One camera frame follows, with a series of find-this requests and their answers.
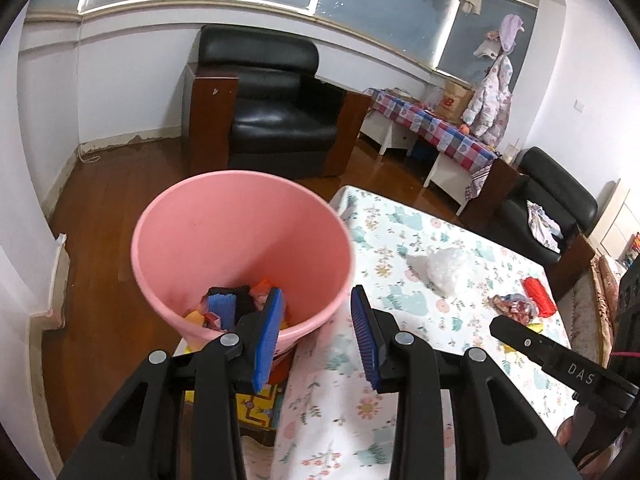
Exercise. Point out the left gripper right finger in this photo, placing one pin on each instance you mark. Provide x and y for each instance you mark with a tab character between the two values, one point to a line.
497	433

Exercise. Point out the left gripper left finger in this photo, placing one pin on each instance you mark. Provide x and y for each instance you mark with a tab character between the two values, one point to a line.
137	435

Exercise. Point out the red foam fruit net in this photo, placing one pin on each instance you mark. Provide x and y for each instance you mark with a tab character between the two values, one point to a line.
536	292

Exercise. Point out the colourful snack wrapper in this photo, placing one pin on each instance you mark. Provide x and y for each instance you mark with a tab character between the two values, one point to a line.
517	307

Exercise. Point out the blue wrapper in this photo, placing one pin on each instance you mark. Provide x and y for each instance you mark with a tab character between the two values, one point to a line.
220	311

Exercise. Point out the clear plastic bag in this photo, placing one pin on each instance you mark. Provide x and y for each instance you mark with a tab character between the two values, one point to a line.
446	270

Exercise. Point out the pink plastic trash bucket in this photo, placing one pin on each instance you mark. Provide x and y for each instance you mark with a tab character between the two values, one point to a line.
232	228

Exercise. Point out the floral bear bed sheet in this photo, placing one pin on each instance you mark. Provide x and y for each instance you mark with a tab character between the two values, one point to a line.
332	424

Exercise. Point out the black leather armchair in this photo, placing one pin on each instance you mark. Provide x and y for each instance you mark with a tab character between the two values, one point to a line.
253	101
500	213

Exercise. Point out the white table checkered cloth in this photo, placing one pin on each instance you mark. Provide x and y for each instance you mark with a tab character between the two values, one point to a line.
396	124

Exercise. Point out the hanging child's floral jacket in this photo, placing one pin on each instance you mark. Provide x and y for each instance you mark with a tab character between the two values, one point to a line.
488	112

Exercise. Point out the brown paper bag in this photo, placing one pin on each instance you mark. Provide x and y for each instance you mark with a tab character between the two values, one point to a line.
455	99

